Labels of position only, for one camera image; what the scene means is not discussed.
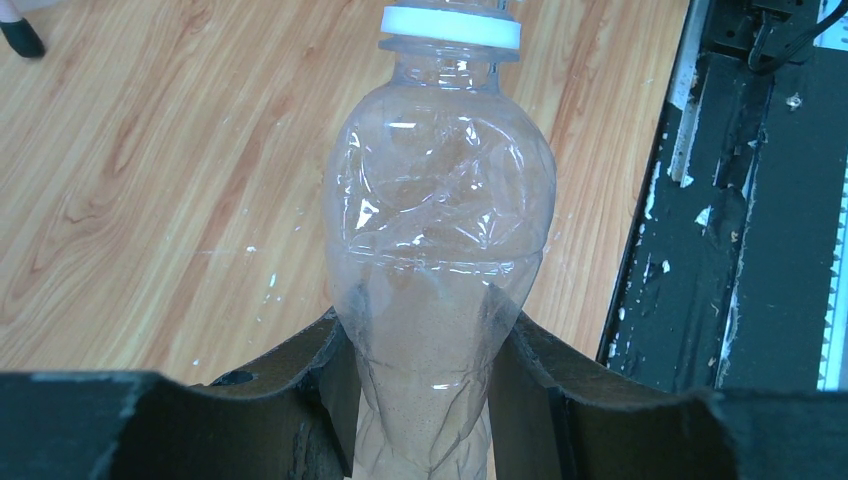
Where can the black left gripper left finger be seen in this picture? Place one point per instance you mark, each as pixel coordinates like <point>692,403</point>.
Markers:
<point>289,414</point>

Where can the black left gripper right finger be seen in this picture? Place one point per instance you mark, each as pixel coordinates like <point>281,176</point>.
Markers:
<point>557,414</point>

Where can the clear bottle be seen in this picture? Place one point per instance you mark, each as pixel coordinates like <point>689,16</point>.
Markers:
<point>438,199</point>

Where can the pink music stand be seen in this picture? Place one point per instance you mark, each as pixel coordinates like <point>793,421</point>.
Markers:
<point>19,33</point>

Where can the black metal base rail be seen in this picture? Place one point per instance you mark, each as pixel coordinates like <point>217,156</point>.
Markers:
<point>735,270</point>

